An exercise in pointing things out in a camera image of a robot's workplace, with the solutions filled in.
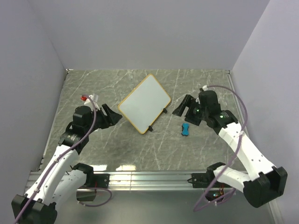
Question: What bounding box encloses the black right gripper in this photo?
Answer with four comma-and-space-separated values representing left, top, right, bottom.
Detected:
172, 94, 209, 126

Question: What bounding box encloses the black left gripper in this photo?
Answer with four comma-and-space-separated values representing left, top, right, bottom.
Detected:
85, 103, 122, 134

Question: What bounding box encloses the blue whiteboard eraser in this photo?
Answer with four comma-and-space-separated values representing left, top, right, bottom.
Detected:
181, 123, 189, 136

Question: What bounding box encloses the yellow framed whiteboard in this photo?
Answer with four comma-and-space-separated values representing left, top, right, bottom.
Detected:
118, 74, 171, 134

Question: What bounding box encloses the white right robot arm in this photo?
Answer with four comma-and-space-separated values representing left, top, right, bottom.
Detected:
173, 89, 288, 208

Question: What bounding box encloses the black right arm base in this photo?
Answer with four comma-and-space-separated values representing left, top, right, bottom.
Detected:
187, 173, 215, 188

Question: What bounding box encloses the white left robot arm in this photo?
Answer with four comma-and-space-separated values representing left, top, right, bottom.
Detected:
11, 103, 122, 224

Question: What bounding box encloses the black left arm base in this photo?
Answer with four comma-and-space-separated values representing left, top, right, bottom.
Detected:
80, 173, 110, 189

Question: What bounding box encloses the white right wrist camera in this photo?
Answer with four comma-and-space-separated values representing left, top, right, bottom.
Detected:
195, 85, 208, 104

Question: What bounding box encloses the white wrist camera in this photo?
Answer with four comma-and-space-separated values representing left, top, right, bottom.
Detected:
80, 94, 102, 111
195, 85, 208, 104

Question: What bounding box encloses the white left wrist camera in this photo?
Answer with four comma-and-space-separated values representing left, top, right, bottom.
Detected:
80, 94, 102, 111

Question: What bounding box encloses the aluminium right side rail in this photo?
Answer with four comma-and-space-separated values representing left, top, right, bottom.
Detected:
225, 70, 244, 123

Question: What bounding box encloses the aluminium front mounting rail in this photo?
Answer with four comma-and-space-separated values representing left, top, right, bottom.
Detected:
14, 170, 248, 224

